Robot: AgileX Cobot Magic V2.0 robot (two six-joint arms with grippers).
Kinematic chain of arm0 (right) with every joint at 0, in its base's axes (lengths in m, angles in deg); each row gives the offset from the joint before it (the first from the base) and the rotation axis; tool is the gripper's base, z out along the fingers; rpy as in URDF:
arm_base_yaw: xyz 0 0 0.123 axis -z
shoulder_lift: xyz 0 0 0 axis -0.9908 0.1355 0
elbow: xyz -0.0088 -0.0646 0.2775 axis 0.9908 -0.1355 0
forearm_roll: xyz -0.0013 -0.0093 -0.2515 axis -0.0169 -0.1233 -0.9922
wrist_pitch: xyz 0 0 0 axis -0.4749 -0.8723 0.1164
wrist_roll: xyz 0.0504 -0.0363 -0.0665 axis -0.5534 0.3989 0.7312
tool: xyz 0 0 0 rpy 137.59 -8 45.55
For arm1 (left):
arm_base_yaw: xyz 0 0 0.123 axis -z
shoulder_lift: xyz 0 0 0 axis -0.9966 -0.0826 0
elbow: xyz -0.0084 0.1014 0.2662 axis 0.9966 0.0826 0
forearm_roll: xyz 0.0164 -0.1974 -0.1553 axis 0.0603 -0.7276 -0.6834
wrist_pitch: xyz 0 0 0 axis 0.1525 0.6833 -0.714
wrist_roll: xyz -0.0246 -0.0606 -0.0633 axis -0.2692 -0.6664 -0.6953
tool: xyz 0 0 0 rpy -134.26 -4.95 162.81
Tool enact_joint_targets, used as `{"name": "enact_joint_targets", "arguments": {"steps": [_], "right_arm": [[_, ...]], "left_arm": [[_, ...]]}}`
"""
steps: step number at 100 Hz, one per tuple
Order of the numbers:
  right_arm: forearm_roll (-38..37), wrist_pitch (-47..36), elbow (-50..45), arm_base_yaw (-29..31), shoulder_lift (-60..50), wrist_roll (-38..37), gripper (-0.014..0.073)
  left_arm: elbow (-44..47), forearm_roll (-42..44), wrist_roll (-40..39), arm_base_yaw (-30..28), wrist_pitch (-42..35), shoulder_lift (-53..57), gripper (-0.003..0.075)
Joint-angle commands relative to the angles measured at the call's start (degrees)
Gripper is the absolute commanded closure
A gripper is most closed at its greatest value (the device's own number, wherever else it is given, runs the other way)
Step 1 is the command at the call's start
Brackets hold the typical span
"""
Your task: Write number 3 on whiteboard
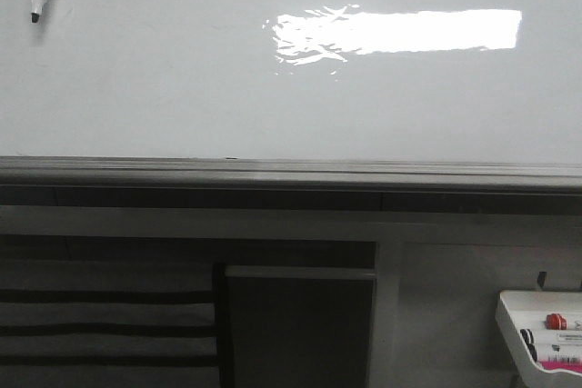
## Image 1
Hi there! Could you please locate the red capped marker in tray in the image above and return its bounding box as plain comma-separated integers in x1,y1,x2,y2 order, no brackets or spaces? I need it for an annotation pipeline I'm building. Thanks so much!
546,313,582,331

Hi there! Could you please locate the black capped marker in tray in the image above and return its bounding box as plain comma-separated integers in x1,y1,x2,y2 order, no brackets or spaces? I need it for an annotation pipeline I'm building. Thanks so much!
519,328,582,362

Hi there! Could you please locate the dark panel with white top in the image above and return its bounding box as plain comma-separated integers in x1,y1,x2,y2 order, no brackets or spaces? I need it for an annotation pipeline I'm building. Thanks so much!
226,265,376,387

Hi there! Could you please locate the white whiteboard surface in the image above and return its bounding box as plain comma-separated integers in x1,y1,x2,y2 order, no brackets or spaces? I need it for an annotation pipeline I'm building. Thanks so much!
1,0,581,164

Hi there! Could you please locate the pink whiteboard eraser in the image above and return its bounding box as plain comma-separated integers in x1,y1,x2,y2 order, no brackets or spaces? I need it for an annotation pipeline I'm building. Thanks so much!
539,361,582,373

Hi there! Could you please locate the white plastic marker tray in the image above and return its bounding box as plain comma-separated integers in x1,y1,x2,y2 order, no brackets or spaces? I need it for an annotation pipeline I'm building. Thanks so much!
496,291,581,387

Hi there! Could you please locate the grey whiteboard ledge rail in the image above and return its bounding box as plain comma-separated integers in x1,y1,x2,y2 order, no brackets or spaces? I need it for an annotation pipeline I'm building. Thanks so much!
1,156,581,215

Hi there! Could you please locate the black striped slatted panel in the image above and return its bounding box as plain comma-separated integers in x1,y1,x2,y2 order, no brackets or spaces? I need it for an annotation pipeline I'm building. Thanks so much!
1,260,223,387

